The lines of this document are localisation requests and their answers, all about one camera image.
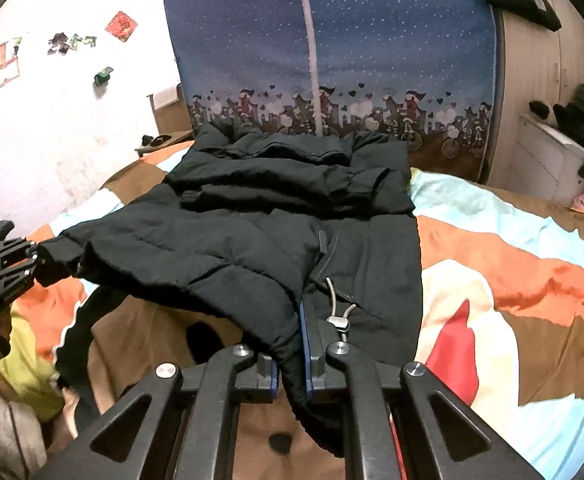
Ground dark green padded coat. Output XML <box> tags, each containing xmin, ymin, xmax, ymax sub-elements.
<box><xmin>36</xmin><ymin>120</ymin><xmax>423</xmax><ymax>456</ymax></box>

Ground small wooden side table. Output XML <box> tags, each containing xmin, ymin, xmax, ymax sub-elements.
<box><xmin>135</xmin><ymin>130</ymin><xmax>194</xmax><ymax>157</ymax></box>

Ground colourful patchwork bed cover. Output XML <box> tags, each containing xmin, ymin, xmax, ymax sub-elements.
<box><xmin>0</xmin><ymin>148</ymin><xmax>584</xmax><ymax>479</ymax></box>

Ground black items on table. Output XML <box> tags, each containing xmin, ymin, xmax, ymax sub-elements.
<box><xmin>141</xmin><ymin>134</ymin><xmax>171</xmax><ymax>148</ymax></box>

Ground white drawer cabinet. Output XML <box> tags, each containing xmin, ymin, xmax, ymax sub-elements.
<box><xmin>505</xmin><ymin>114</ymin><xmax>584</xmax><ymax>206</ymax></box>

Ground blue fabric wardrobe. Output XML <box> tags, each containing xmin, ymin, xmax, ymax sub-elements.
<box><xmin>164</xmin><ymin>0</ymin><xmax>497</xmax><ymax>180</ymax></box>

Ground tall wooden wardrobe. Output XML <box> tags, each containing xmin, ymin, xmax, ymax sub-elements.
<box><xmin>487</xmin><ymin>0</ymin><xmax>584</xmax><ymax>188</ymax></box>

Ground green wall hook ornament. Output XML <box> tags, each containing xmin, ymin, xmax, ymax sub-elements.
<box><xmin>94</xmin><ymin>66</ymin><xmax>114</xmax><ymax>87</ymax></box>

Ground red paper wall decoration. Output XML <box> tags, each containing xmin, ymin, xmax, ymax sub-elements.
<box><xmin>105</xmin><ymin>11</ymin><xmax>138</xmax><ymax>42</ymax></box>

